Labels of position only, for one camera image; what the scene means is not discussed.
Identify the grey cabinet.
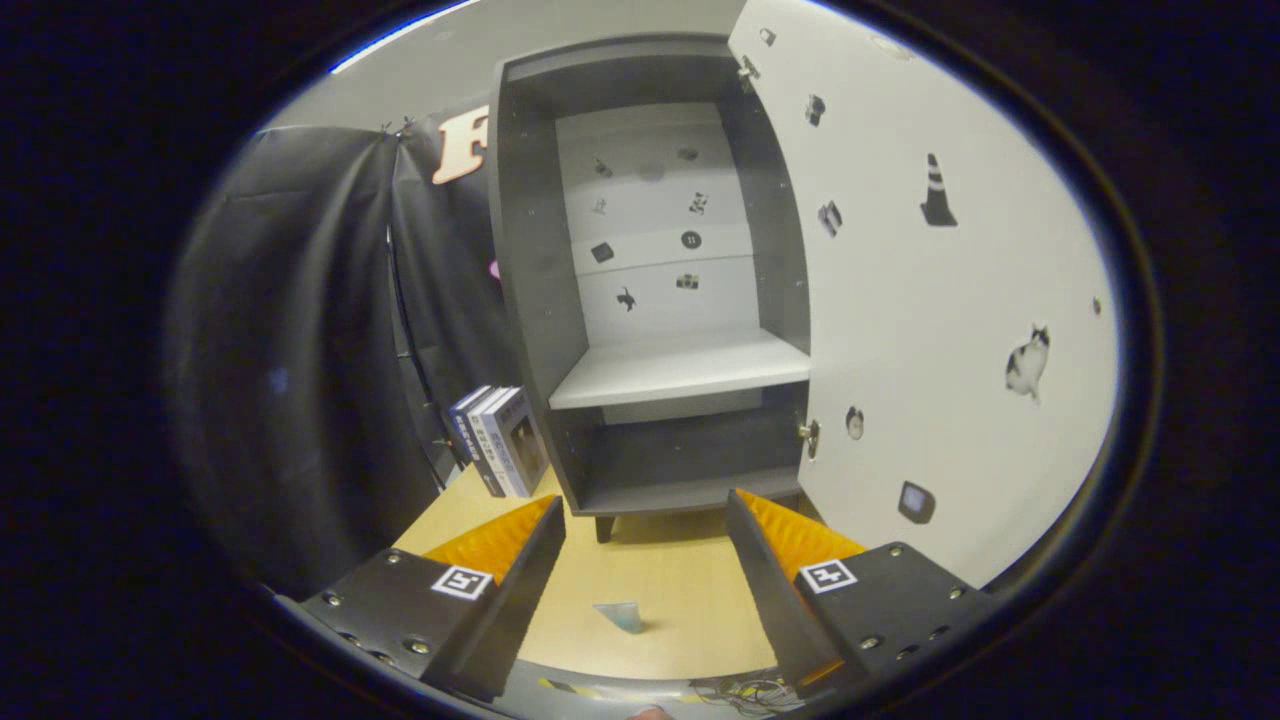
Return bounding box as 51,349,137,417
487,33,813,544

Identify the black stand pole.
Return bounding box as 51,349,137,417
385,225,451,493

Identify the white cabinet door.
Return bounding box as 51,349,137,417
727,0,1121,589

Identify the black backdrop cloth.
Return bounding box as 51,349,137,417
165,105,521,601

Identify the tangle of thin cables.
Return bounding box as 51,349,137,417
690,675,806,713

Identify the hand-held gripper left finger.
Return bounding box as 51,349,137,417
275,495,568,704

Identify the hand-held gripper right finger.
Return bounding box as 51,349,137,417
725,488,1001,701

